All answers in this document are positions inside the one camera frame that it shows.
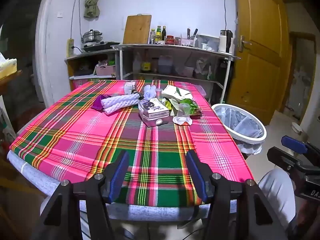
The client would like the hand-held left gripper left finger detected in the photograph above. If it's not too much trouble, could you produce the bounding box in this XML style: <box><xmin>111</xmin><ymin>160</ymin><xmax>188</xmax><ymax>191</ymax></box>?
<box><xmin>30</xmin><ymin>150</ymin><xmax>130</xmax><ymax>240</ymax></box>

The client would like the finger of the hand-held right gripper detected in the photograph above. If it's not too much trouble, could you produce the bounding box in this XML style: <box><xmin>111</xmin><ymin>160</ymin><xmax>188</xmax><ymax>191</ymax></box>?
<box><xmin>281</xmin><ymin>135</ymin><xmax>310</xmax><ymax>154</ymax></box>
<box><xmin>266</xmin><ymin>146</ymin><xmax>304</xmax><ymax>174</ymax></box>

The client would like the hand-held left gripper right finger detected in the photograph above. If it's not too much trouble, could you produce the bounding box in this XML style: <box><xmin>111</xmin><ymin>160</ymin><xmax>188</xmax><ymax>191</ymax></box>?
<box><xmin>185</xmin><ymin>150</ymin><xmax>290</xmax><ymax>240</ymax></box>

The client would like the white round waste bin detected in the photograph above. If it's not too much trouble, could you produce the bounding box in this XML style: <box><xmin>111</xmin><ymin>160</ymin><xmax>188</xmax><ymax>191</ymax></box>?
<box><xmin>211</xmin><ymin>103</ymin><xmax>267</xmax><ymax>155</ymax></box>

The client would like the purple white carton box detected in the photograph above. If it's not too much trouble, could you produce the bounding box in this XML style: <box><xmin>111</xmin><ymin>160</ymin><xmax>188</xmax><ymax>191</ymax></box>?
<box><xmin>138</xmin><ymin>97</ymin><xmax>170</xmax><ymax>128</ymax></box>

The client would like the tall clear plastic cup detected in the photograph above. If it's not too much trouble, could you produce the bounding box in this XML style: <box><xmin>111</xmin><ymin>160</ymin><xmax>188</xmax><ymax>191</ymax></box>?
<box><xmin>172</xmin><ymin>104</ymin><xmax>193</xmax><ymax>126</ymax></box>

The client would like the large white foam net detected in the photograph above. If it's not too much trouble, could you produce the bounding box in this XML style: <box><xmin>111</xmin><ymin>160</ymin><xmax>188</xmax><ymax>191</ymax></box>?
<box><xmin>100</xmin><ymin>93</ymin><xmax>140</xmax><ymax>116</ymax></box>

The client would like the green wrapper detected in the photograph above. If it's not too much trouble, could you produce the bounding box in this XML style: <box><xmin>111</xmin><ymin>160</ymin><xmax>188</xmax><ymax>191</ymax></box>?
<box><xmin>172</xmin><ymin>99</ymin><xmax>200</xmax><ymax>117</ymax></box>

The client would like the purple plastic wrapper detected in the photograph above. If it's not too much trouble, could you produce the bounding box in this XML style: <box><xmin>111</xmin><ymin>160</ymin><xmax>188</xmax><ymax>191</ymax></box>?
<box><xmin>90</xmin><ymin>94</ymin><xmax>105</xmax><ymax>112</ymax></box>

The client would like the small drink carton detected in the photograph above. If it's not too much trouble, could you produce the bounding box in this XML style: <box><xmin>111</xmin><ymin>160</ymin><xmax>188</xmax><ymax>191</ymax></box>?
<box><xmin>124</xmin><ymin>81</ymin><xmax>137</xmax><ymax>95</ymax></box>

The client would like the pink green plaid tablecloth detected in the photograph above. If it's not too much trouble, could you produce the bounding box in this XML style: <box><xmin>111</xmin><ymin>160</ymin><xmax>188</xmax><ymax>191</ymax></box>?
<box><xmin>9</xmin><ymin>79</ymin><xmax>255</xmax><ymax>208</ymax></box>

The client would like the pink lid storage box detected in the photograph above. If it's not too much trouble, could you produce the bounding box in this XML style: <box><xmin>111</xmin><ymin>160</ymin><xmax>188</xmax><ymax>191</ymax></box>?
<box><xmin>192</xmin><ymin>84</ymin><xmax>207</xmax><ymax>97</ymax></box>

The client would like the yellow wooden door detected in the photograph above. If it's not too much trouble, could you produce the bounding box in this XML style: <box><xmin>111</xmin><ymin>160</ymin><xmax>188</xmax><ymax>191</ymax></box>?
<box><xmin>226</xmin><ymin>0</ymin><xmax>290</xmax><ymax>125</ymax></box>

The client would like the pink printed package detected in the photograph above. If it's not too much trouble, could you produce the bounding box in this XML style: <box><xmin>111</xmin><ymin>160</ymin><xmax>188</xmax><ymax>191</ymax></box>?
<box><xmin>72</xmin><ymin>79</ymin><xmax>93</xmax><ymax>89</ymax></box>

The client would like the pink plastic basket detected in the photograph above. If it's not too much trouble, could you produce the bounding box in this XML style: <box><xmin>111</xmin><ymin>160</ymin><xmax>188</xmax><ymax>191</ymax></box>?
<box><xmin>95</xmin><ymin>64</ymin><xmax>117</xmax><ymax>77</ymax></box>

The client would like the bundle of plastic bags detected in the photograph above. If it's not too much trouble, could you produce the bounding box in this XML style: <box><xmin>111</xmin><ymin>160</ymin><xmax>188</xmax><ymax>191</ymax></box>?
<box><xmin>195</xmin><ymin>59</ymin><xmax>215</xmax><ymax>80</ymax></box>

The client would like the large clear plastic bottle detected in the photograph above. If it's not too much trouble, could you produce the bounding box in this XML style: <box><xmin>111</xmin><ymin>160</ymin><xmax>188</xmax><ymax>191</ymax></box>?
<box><xmin>132</xmin><ymin>52</ymin><xmax>142</xmax><ymax>73</ymax></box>

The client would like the yellow label oil bottle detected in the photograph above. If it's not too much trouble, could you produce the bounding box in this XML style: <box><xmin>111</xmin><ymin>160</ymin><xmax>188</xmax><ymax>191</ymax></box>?
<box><xmin>141</xmin><ymin>55</ymin><xmax>150</xmax><ymax>73</ymax></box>

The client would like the small wooden cabinet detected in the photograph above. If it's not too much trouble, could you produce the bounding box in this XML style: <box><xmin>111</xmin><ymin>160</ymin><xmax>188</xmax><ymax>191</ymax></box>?
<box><xmin>64</xmin><ymin>49</ymin><xmax>120</xmax><ymax>90</ymax></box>

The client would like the dark liquid plastic jug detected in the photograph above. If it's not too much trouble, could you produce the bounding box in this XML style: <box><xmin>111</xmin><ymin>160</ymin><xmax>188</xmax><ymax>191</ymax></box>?
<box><xmin>158</xmin><ymin>55</ymin><xmax>173</xmax><ymax>75</ymax></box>

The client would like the white electric kettle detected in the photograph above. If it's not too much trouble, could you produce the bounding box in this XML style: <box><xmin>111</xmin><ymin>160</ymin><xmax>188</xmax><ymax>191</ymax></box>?
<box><xmin>218</xmin><ymin>29</ymin><xmax>235</xmax><ymax>54</ymax></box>

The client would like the black induction cooker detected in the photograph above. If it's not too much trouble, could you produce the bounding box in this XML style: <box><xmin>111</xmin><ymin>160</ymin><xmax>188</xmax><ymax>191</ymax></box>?
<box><xmin>82</xmin><ymin>41</ymin><xmax>120</xmax><ymax>51</ymax></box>

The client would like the clear plastic storage container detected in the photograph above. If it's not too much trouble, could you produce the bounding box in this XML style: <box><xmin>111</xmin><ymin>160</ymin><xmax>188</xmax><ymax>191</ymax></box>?
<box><xmin>196</xmin><ymin>34</ymin><xmax>222</xmax><ymax>50</ymax></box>

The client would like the grey metal shelf unit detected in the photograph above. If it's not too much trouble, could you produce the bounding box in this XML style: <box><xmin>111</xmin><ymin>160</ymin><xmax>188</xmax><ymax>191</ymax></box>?
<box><xmin>111</xmin><ymin>44</ymin><xmax>242</xmax><ymax>105</ymax></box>

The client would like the steel cooking pot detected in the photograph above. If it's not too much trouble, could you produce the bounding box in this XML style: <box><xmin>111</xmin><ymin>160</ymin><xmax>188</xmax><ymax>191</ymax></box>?
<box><xmin>81</xmin><ymin>29</ymin><xmax>103</xmax><ymax>44</ymax></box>

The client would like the wooden cutting board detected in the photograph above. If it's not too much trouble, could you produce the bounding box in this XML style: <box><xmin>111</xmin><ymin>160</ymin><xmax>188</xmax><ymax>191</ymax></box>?
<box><xmin>122</xmin><ymin>14</ymin><xmax>152</xmax><ymax>45</ymax></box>

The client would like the yellow tissue box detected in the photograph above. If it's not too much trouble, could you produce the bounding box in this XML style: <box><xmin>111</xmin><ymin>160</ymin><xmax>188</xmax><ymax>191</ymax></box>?
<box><xmin>0</xmin><ymin>52</ymin><xmax>18</xmax><ymax>79</ymax></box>

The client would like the metal door handle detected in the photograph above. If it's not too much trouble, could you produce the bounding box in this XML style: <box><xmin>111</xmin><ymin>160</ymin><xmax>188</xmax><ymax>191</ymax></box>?
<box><xmin>238</xmin><ymin>35</ymin><xmax>252</xmax><ymax>53</ymax></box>

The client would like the black wall cable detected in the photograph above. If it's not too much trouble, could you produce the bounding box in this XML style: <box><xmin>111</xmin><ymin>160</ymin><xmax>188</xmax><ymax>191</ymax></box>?
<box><xmin>221</xmin><ymin>0</ymin><xmax>227</xmax><ymax>30</ymax></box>

